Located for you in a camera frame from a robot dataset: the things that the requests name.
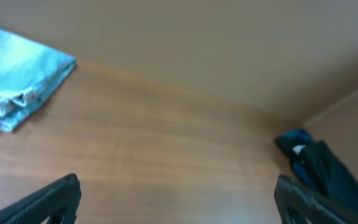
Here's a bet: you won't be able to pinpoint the black garment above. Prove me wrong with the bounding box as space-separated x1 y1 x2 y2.
275 137 358 213

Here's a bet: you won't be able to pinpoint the light blue denim shorts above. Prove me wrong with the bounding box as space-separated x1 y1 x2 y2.
0 29 76 132

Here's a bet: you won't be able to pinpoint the dark blue garment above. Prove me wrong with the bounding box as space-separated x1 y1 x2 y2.
275 129 319 191

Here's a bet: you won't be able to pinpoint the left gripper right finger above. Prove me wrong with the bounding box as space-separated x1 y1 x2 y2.
274 174 358 224

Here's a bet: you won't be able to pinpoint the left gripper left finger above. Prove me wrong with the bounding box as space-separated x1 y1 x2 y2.
0 174 81 224

